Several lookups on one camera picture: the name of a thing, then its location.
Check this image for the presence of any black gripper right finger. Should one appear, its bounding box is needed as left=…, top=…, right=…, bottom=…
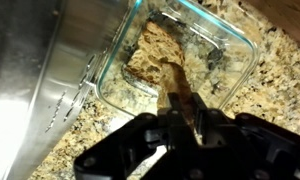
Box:
left=190, top=92, right=300, bottom=180

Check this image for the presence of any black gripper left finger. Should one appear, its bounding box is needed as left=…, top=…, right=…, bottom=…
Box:
left=73, top=92, right=199, bottom=180

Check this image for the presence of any brown toast slice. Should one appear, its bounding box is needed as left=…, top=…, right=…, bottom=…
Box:
left=155, top=60, right=196, bottom=131
left=123, top=20, right=187, bottom=85

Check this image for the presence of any stainless steel two-slot toaster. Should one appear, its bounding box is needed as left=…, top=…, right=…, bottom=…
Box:
left=0, top=0, right=132, bottom=180

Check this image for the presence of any clear glass food container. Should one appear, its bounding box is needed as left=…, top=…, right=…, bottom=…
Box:
left=94, top=0, right=261, bottom=118

